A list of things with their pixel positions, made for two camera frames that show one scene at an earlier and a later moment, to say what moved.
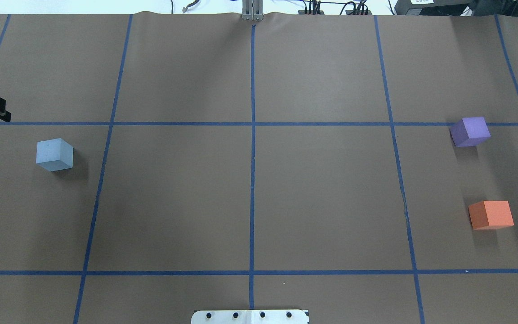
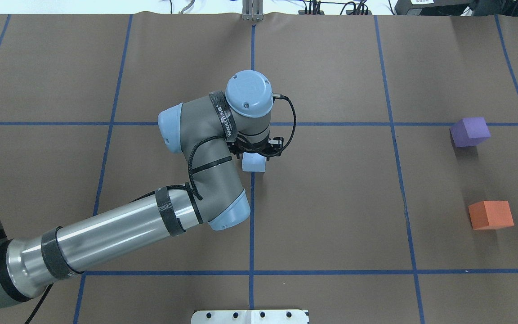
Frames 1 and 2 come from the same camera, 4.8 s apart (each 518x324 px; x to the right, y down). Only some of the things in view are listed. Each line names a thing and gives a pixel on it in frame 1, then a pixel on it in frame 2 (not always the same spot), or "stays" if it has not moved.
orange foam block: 491,214 stays
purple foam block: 470,132 stays
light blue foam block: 54,155 → 252,162
